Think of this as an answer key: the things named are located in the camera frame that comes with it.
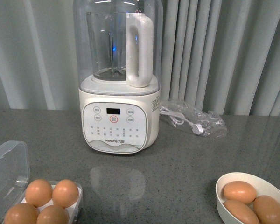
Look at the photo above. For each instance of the brown egg carried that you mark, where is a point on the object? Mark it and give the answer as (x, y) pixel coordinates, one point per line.
(53, 214)

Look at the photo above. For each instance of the clear plastic egg box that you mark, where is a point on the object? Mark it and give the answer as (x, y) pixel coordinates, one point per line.
(15, 178)

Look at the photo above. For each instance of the brown egg back right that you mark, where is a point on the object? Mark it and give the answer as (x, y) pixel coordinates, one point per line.
(65, 193)

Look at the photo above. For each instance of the brown egg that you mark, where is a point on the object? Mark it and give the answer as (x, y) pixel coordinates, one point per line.
(23, 213)
(38, 193)
(65, 193)

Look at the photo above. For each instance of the brown egg bowl top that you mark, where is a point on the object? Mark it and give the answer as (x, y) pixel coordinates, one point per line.
(241, 191)

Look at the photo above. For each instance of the brown egg bowl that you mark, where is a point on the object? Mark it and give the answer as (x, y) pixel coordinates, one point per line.
(267, 210)
(241, 211)
(241, 191)

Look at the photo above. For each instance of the brown egg back left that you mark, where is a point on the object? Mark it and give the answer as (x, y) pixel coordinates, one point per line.
(38, 193)

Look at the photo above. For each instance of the brown egg bowl front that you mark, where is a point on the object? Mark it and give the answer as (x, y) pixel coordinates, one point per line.
(241, 211)

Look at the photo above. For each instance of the brown egg front left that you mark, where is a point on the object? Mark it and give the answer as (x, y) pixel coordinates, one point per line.
(23, 213)

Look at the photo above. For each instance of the brown egg bowl right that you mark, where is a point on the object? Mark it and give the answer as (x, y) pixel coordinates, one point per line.
(267, 210)

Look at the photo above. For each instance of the clear plastic bag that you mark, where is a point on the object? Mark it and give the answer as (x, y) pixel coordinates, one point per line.
(212, 123)

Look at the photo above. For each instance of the white Joyoung blender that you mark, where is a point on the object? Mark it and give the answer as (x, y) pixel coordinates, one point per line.
(118, 48)

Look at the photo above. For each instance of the white bowl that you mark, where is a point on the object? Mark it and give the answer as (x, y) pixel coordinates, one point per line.
(262, 188)

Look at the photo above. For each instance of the white power cable plug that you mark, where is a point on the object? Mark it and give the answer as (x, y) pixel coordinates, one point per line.
(179, 119)

